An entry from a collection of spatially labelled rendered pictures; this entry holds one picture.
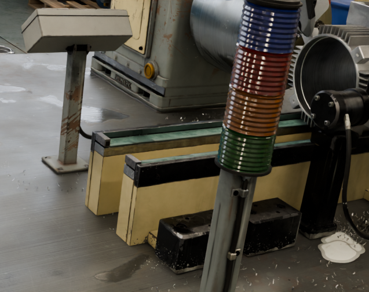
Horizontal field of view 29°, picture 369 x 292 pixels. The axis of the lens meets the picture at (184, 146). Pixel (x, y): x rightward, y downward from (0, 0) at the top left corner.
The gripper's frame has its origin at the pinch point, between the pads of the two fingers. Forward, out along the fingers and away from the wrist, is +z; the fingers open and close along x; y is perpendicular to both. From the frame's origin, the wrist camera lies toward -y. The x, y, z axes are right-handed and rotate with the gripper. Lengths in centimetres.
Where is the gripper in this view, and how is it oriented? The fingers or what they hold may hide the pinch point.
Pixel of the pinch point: (303, 31)
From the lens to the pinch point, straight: 132.8
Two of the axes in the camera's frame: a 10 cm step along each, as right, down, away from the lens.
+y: 7.7, -5.4, 3.2
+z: 2.8, 7.5, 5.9
